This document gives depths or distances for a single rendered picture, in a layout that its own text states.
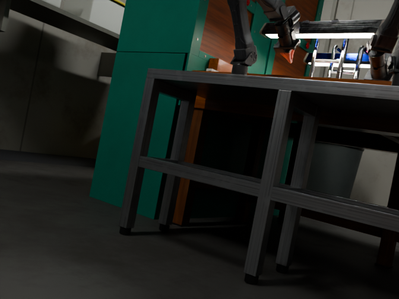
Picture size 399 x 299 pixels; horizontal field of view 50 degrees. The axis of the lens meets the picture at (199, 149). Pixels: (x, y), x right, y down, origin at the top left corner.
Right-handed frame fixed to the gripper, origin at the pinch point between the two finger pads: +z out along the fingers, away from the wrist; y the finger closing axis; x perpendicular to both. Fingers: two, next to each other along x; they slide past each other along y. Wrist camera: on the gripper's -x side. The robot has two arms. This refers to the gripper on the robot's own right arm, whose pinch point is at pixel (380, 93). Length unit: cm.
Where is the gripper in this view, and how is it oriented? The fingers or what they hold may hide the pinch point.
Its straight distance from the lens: 194.2
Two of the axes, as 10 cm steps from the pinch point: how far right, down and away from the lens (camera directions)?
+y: -7.7, -1.5, 6.1
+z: 3.4, 7.2, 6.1
